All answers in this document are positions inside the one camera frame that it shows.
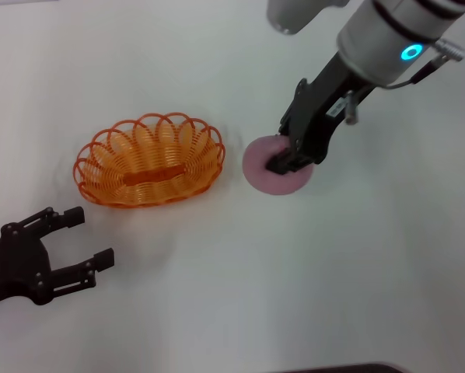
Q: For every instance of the metal right gripper plug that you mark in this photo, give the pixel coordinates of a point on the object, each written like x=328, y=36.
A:
x=351, y=110

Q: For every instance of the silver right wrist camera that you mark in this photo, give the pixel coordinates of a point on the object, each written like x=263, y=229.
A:
x=294, y=15

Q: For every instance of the pink round bun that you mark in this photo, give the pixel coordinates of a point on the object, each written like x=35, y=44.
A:
x=263, y=175

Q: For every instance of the orange woven plastic basket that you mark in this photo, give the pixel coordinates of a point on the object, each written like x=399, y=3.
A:
x=154, y=176

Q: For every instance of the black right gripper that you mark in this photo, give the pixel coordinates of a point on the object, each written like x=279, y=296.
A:
x=318, y=112

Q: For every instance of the dark curved robot base edge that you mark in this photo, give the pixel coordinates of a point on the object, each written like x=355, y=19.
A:
x=353, y=369

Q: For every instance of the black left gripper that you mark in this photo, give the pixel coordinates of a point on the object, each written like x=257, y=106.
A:
x=15, y=260

